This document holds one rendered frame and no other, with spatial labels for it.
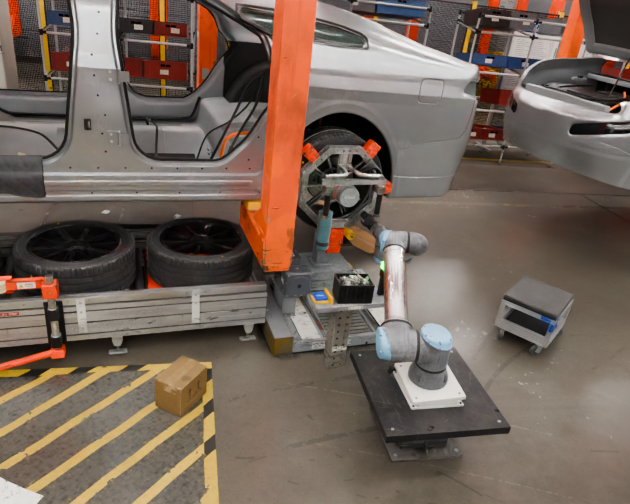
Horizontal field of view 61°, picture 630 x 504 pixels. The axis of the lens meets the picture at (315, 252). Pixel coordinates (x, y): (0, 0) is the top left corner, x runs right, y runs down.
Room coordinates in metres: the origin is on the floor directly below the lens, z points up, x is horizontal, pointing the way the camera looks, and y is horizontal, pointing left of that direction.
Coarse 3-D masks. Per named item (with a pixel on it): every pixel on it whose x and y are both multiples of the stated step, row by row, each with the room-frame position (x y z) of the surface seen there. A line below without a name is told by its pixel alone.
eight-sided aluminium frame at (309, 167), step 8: (320, 152) 3.23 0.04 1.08; (328, 152) 3.20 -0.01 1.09; (336, 152) 3.23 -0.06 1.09; (344, 152) 3.25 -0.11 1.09; (352, 152) 3.27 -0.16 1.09; (360, 152) 3.28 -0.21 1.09; (320, 160) 3.20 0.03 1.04; (368, 160) 3.32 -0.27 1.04; (304, 168) 3.18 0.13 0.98; (312, 168) 3.17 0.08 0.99; (304, 176) 3.15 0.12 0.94; (304, 184) 3.16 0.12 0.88; (304, 192) 3.17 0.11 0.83; (304, 200) 3.16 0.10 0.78; (368, 200) 3.38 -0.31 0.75; (304, 208) 3.16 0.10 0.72; (360, 208) 3.35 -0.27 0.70; (368, 208) 3.33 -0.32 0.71; (312, 216) 3.19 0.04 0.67; (352, 216) 3.34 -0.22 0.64; (360, 216) 3.32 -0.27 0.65; (336, 224) 3.25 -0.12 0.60; (344, 224) 3.27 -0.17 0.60; (352, 224) 3.29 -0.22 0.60
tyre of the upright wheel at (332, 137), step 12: (312, 132) 3.43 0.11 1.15; (324, 132) 3.39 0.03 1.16; (336, 132) 3.37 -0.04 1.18; (348, 132) 3.43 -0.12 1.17; (312, 144) 3.27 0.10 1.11; (324, 144) 3.28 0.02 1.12; (336, 144) 3.31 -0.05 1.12; (348, 144) 3.34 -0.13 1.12; (360, 144) 3.37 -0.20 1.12; (300, 216) 3.24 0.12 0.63; (348, 216) 3.37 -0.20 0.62
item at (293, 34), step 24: (288, 0) 2.65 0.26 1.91; (312, 0) 2.69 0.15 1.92; (288, 24) 2.65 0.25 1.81; (312, 24) 2.69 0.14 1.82; (288, 48) 2.65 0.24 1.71; (312, 48) 2.70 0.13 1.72; (288, 72) 2.66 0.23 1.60; (288, 96) 2.66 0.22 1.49; (288, 120) 2.66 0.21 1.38; (288, 144) 2.67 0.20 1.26; (264, 168) 2.76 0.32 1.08; (288, 168) 2.67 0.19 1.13; (264, 192) 2.73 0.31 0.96; (288, 192) 2.68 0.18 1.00; (264, 216) 2.69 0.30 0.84; (288, 216) 2.68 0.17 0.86; (264, 240) 2.65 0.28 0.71; (288, 240) 2.69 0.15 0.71; (264, 264) 2.64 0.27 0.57; (288, 264) 2.69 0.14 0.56
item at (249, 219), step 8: (240, 208) 3.26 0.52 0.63; (240, 216) 3.25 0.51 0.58; (248, 216) 3.04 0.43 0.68; (256, 216) 2.94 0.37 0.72; (240, 224) 3.23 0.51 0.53; (248, 224) 3.03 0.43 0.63; (256, 224) 2.92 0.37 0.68; (248, 232) 3.02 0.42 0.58; (256, 232) 2.83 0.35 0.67; (248, 240) 3.00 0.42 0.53; (256, 240) 2.82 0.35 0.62; (256, 248) 2.81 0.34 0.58; (256, 256) 2.80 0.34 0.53
